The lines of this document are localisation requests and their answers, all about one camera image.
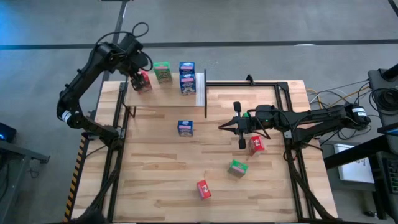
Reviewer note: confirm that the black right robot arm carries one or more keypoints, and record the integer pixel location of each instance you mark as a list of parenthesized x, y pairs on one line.
[(320, 118)]

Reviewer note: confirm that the black metal shelf frame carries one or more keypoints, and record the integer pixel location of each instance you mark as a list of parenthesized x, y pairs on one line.
[(205, 112)]

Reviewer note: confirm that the yellow black hazard tape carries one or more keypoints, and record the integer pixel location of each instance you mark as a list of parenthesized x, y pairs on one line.
[(76, 174)]

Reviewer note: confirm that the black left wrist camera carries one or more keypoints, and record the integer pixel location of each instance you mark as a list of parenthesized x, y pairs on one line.
[(133, 42)]

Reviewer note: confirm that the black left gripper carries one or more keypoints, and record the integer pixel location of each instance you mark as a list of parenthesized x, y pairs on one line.
[(140, 66)]

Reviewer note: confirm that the wooden shelf board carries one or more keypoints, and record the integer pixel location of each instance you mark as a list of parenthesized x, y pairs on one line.
[(168, 99)]

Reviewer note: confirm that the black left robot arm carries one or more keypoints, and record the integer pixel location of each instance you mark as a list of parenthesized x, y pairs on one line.
[(82, 77)]

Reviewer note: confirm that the red Froot Loops cereal box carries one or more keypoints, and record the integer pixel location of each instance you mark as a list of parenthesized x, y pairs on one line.
[(204, 189), (257, 146), (146, 85)]

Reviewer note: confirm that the grey metal stand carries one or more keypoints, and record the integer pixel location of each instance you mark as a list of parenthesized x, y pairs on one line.
[(376, 81)]

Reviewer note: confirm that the black device with blue light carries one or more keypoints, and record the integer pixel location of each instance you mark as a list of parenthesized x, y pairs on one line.
[(6, 132)]

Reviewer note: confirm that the white paper sheet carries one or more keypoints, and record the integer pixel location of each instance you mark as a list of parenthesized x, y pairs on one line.
[(354, 172)]

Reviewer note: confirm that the green Apple Jacks cereal box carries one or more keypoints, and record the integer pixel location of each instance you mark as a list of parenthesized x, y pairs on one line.
[(163, 74), (237, 169), (246, 115)]

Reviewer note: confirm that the silver metal bracket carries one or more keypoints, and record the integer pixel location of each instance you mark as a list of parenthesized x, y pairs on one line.
[(287, 133)]

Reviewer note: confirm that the blue Frosted Flakes cereal box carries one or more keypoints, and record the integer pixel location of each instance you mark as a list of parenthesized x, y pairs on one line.
[(188, 85), (186, 68), (185, 129)]

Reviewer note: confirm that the translucent white shelf end strip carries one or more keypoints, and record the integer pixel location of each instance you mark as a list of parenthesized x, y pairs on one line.
[(200, 96)]

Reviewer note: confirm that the grey desk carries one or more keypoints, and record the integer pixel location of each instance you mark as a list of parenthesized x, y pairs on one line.
[(12, 174)]

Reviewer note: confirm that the black keyboard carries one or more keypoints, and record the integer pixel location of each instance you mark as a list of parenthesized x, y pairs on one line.
[(391, 174)]

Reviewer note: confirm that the black clamp bracket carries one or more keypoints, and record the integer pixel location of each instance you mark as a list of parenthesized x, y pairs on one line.
[(249, 79)]

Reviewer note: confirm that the black aluminium table frame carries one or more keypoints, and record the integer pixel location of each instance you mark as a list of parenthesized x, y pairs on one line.
[(224, 84)]

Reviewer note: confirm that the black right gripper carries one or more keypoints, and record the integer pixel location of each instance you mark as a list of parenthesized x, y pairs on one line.
[(245, 124)]

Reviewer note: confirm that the black desk beam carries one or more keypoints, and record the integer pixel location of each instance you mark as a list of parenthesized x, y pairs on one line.
[(351, 155)]

